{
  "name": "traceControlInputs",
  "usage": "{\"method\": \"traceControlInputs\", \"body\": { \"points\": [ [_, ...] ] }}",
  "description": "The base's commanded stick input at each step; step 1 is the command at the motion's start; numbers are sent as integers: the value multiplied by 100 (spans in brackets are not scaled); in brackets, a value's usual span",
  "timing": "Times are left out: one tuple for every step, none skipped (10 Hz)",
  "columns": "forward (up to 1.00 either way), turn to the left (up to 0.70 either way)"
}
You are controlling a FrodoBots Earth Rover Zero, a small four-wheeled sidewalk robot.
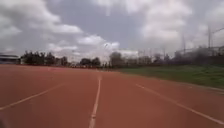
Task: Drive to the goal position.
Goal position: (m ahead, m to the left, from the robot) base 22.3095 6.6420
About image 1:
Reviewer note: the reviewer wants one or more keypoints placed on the red running track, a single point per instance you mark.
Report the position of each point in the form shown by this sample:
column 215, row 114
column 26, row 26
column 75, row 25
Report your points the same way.
column 133, row 106

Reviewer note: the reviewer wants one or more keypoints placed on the short thin pole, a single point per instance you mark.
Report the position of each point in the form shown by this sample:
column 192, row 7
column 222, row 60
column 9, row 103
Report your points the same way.
column 183, row 45

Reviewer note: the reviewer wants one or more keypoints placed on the green grass field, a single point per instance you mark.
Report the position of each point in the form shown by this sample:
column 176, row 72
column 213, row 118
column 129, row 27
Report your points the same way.
column 186, row 74

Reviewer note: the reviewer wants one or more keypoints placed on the row of dark trees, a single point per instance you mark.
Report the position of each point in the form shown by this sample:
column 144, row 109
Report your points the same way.
column 36, row 58

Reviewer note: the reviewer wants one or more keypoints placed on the long pale building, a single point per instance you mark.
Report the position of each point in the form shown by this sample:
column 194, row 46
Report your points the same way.
column 200, row 51

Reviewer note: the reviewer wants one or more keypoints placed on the tall thin pole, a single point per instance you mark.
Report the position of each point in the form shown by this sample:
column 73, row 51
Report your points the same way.
column 209, row 36

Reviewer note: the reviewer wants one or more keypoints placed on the low building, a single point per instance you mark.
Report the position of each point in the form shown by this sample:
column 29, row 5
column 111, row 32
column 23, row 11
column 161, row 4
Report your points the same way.
column 9, row 59

